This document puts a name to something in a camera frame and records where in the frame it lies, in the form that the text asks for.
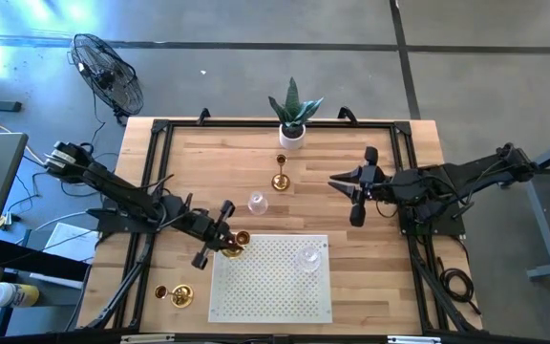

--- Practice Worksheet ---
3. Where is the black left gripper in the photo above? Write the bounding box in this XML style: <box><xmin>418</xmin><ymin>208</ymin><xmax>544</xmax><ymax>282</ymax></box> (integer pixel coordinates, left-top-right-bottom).
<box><xmin>186</xmin><ymin>199</ymin><xmax>239</xmax><ymax>270</ymax></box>

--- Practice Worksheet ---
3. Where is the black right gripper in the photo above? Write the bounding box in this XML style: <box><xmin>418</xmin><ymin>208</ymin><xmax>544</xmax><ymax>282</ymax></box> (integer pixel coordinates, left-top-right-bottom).
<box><xmin>328</xmin><ymin>145</ymin><xmax>395</xmax><ymax>228</ymax></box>

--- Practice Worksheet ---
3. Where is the clear ribbed glass candle holder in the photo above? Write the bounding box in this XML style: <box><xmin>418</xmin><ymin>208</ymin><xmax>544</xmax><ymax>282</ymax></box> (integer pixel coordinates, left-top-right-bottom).
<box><xmin>247</xmin><ymin>191</ymin><xmax>270</xmax><ymax>216</ymax></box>
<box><xmin>295</xmin><ymin>245</ymin><xmax>323</xmax><ymax>274</ymax></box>

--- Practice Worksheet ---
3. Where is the white perforated metal shelf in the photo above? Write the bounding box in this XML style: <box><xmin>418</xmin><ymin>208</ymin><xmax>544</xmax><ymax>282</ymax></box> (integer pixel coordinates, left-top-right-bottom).
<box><xmin>207</xmin><ymin>233</ymin><xmax>334</xmax><ymax>325</ymax></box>

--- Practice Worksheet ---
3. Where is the white plant pot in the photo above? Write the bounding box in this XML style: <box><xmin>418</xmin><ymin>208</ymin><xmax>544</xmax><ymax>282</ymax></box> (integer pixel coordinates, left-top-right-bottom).
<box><xmin>278</xmin><ymin>122</ymin><xmax>307</xmax><ymax>151</ymax></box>

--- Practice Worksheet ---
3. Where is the green snake plant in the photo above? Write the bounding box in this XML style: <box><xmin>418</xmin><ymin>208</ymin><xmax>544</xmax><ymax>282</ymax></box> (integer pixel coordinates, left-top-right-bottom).
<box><xmin>267</xmin><ymin>76</ymin><xmax>326</xmax><ymax>137</ymax></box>

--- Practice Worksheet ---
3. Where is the white paper sheet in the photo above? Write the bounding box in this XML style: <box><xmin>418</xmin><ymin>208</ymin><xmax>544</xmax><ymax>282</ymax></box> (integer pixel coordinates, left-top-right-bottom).
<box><xmin>30</xmin><ymin>222</ymin><xmax>100</xmax><ymax>290</ymax></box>

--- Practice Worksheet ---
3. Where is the black side table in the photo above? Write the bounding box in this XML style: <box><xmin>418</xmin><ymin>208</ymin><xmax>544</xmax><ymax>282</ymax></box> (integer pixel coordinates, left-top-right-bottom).
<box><xmin>0</xmin><ymin>237</ymin><xmax>90</xmax><ymax>338</ymax></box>

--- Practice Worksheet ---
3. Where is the black floor fan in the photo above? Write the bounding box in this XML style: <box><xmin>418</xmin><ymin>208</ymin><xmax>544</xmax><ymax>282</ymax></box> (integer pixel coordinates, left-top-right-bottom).
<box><xmin>67</xmin><ymin>32</ymin><xmax>145</xmax><ymax>126</ymax></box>

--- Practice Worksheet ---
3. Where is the white yellow bottle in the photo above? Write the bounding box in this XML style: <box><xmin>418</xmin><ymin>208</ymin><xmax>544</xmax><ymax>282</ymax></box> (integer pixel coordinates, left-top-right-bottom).
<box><xmin>0</xmin><ymin>281</ymin><xmax>40</xmax><ymax>309</ymax></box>

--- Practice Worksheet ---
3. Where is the black aluminium table frame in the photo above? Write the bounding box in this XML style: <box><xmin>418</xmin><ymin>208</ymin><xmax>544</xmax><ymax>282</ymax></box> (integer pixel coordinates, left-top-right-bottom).
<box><xmin>83</xmin><ymin>118</ymin><xmax>484</xmax><ymax>335</ymax></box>

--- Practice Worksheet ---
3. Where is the coiled black cable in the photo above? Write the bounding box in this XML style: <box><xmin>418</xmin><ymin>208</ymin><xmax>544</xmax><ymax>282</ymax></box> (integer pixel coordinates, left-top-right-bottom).
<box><xmin>438</xmin><ymin>257</ymin><xmax>482</xmax><ymax>316</ymax></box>

